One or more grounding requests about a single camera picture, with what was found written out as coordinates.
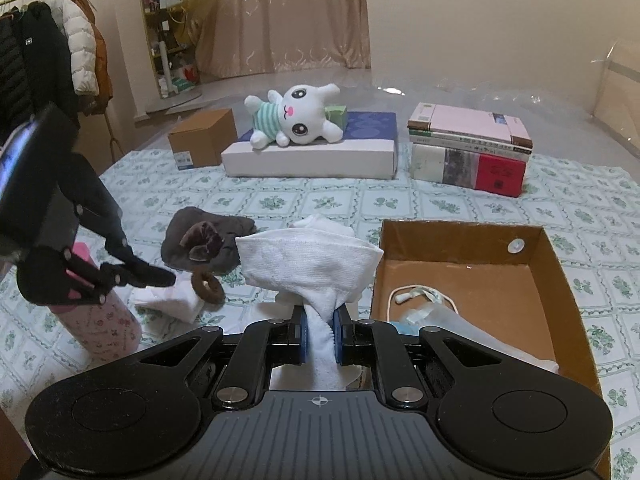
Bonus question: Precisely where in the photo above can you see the green small box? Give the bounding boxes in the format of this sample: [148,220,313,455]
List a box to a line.
[324,105,348,130]

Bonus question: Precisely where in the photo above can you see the brown ring scrunchie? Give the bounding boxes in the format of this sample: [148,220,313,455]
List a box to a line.
[191,270,226,306]

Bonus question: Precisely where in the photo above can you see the standing electric fan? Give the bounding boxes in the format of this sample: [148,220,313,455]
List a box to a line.
[144,0,227,116]

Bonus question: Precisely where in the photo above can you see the brown cardboard tray box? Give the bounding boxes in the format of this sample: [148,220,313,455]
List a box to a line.
[372,220,613,479]

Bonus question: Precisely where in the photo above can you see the white bunny plush toy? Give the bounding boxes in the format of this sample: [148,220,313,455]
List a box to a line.
[244,84,343,151]

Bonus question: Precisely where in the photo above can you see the pink tumbler cup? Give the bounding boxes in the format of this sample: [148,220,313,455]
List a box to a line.
[48,242,143,362]

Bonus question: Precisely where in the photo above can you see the black down jacket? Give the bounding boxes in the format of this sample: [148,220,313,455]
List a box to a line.
[1,1,79,139]

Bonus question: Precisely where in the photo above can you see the dark grey cloth pouch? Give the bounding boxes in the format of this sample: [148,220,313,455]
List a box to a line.
[160,207,257,275]

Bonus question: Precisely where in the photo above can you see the white cloth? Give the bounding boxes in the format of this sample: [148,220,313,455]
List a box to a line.
[131,275,204,324]

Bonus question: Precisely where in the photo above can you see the wooden bookshelf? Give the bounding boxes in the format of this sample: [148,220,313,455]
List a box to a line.
[140,0,200,99]

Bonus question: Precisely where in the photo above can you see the floral green white tablecloth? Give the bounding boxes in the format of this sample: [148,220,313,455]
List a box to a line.
[1,150,639,479]

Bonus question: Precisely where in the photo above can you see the white puffer jacket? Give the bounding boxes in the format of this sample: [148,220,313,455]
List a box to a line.
[61,0,99,96]

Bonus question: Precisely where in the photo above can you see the brown jacket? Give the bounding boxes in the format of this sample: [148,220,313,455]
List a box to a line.
[70,0,113,116]

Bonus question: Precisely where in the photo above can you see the brown velvet scrunchie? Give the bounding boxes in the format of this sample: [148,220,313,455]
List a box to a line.
[180,221,224,263]

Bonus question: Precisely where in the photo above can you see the thick red grey book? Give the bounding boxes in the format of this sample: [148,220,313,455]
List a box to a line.
[410,144,526,197]

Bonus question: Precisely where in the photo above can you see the white mesh drawstring bag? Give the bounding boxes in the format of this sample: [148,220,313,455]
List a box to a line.
[385,284,560,374]

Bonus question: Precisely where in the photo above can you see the small brown cardboard box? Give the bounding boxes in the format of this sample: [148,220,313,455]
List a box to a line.
[168,108,238,170]

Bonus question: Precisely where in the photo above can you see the pink top book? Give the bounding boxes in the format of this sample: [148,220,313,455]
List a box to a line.
[408,103,534,150]

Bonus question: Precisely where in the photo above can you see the white blue flat box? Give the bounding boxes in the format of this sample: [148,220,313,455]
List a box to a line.
[221,112,398,179]

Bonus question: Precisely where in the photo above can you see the beige patterned curtain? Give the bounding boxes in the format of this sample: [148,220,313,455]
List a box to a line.
[195,0,371,80]

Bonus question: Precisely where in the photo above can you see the white towel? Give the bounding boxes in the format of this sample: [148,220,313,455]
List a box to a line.
[236,214,384,391]

